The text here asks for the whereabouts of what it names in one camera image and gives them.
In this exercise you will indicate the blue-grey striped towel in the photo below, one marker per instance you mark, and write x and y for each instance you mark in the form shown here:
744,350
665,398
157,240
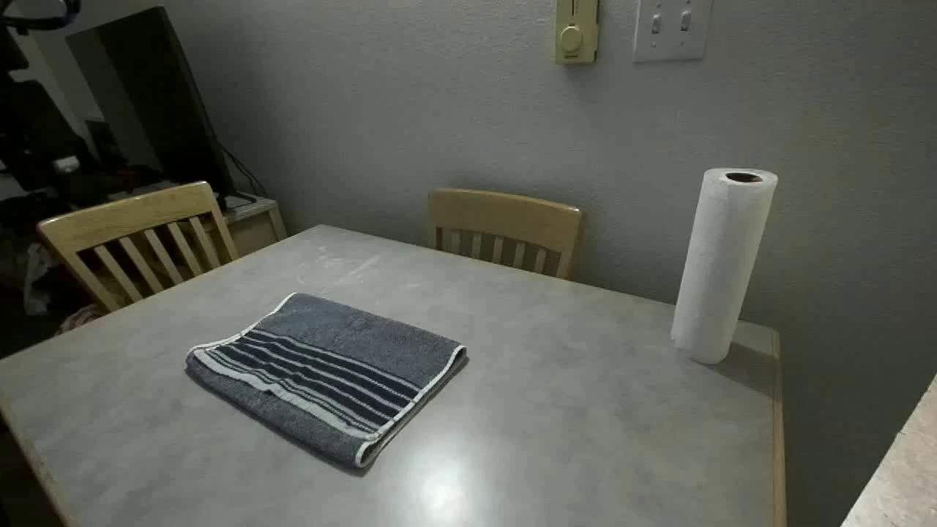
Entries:
333,360

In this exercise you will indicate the white paper towel roll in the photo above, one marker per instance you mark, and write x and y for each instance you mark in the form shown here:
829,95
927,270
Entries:
721,264

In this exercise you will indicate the wooden chair with short slats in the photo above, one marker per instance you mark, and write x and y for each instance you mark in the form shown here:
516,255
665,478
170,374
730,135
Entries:
501,217

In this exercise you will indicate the small beige cabinet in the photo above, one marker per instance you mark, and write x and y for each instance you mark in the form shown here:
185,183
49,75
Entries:
257,227

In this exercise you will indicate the wooden chair with long slats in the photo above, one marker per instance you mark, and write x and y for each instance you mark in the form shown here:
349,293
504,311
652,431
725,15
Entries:
128,217

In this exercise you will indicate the light stone counter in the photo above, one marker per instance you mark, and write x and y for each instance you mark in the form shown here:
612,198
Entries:
908,478

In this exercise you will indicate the white light switch plate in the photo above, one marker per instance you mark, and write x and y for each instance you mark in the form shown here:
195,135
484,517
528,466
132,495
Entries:
673,33

